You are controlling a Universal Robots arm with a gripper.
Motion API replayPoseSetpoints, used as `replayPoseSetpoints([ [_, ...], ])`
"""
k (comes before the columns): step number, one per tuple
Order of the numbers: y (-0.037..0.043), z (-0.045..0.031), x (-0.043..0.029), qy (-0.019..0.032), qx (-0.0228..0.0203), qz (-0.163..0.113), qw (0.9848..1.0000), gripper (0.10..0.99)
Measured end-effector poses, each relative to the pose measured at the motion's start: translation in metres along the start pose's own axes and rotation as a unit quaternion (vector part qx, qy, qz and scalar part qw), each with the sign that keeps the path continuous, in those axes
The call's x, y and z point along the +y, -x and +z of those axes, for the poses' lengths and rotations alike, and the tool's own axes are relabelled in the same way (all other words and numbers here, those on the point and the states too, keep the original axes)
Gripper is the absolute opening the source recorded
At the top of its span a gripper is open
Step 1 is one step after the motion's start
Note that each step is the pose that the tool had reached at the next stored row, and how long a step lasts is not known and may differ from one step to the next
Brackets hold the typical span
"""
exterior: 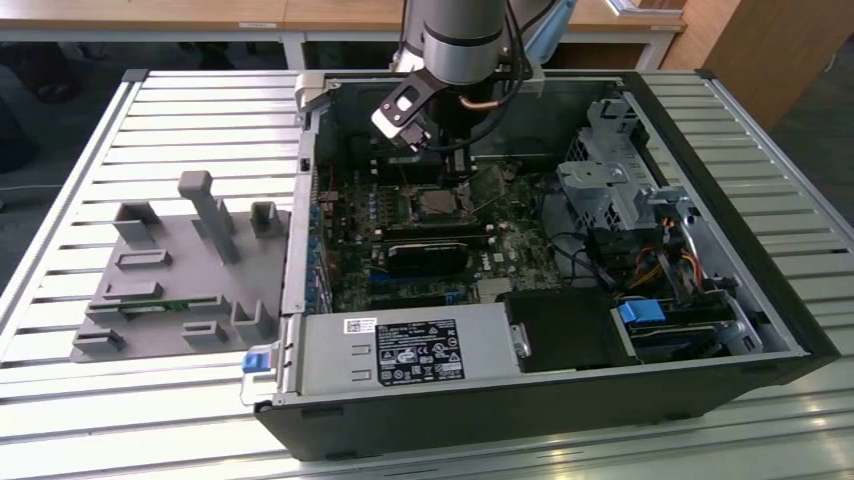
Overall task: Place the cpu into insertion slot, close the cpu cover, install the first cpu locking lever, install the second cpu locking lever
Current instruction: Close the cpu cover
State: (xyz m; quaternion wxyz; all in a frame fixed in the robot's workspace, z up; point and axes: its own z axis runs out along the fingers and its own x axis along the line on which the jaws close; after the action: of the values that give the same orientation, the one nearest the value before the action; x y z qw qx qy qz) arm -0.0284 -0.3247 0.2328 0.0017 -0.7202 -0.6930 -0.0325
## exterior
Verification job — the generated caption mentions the silver square CPU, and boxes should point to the silver square CPU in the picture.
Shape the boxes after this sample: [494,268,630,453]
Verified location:
[420,190,466,214]

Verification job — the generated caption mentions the black RAM slot bank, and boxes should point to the black RAM slot bank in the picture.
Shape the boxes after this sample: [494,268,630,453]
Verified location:
[372,154,483,184]
[379,224,487,244]

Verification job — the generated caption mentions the CPU socket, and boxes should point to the CPU socket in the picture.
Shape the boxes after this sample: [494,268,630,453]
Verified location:
[400,183,479,226]

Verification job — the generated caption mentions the black rear case fan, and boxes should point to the black rear case fan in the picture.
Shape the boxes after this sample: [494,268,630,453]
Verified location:
[343,130,388,174]

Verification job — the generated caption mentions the pale blue teach pendant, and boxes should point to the pale blue teach pendant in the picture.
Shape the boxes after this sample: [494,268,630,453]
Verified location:
[523,0,579,66]

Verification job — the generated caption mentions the perforated metal drive cage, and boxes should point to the perforated metal drive cage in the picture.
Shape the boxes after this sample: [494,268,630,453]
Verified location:
[555,97,670,237]

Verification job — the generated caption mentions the green motherboard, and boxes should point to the green motherboard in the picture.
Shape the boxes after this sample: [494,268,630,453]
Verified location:
[312,158,576,314]

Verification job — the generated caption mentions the black graphics card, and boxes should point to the black graphics card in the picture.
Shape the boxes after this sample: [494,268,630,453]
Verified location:
[384,240,472,277]

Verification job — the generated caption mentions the small silver chipset heatsink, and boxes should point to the small silver chipset heatsink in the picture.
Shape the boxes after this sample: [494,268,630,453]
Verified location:
[475,278,516,304]

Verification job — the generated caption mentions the black plastic shroud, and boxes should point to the black plastic shroud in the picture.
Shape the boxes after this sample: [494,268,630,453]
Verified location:
[502,289,640,374]

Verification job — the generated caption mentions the blue disk carrier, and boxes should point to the blue disk carrier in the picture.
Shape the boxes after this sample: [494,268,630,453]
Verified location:
[616,297,668,327]

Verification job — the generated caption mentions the wooden cabinet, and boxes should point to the wooden cabinet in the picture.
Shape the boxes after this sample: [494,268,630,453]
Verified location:
[659,0,854,132]

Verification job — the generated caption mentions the long wooden desk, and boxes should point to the long wooden desk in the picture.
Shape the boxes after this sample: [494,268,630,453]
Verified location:
[0,0,688,71]

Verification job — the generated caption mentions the silver power supply unit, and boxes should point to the silver power supply unit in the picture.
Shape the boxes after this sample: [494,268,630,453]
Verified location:
[295,302,523,397]

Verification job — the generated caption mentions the gray parts rack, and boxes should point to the gray parts rack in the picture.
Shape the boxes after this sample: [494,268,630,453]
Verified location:
[68,169,295,365]

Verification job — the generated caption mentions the green RAM stick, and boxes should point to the green RAM stick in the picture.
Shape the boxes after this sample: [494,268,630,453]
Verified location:
[119,298,216,316]

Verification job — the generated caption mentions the blue case latch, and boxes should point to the blue case latch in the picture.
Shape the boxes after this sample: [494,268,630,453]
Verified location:
[241,349,276,376]

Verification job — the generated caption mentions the black open PC case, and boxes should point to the black open PC case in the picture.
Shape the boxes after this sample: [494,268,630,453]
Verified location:
[252,69,842,462]

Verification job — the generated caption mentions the dark office chair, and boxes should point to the dark office chair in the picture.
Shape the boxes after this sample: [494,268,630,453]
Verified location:
[0,63,39,174]

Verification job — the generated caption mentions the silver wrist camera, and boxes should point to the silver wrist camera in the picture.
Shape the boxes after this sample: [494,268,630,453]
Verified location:
[370,69,446,151]

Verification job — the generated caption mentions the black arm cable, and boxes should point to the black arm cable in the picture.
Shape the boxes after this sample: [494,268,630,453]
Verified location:
[430,0,535,154]

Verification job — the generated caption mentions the gray case handle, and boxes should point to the gray case handle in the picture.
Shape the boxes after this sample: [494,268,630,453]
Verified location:
[292,72,336,114]

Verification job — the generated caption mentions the black internal cables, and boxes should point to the black internal cables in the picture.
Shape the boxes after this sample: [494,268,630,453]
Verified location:
[544,230,616,292]

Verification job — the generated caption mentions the yellow orange wire bundle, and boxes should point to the yellow orange wire bundle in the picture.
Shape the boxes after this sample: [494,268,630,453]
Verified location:
[626,248,707,292]

